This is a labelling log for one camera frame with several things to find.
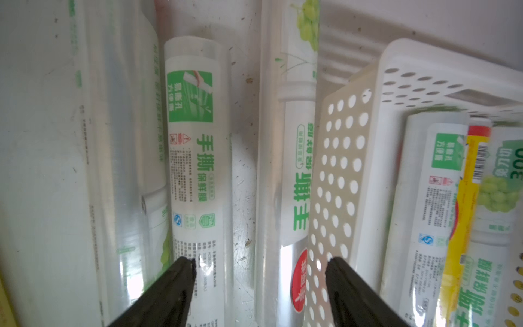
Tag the white green wrap roll long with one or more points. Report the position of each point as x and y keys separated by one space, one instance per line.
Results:
x=200 y=164

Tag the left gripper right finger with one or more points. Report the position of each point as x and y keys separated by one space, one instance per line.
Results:
x=353 y=302

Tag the white wrap roll red label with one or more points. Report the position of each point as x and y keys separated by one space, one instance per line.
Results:
x=288 y=80

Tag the white plastic basket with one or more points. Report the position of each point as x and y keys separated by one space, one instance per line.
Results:
x=358 y=150

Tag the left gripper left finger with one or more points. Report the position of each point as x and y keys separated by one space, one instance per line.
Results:
x=166 y=302

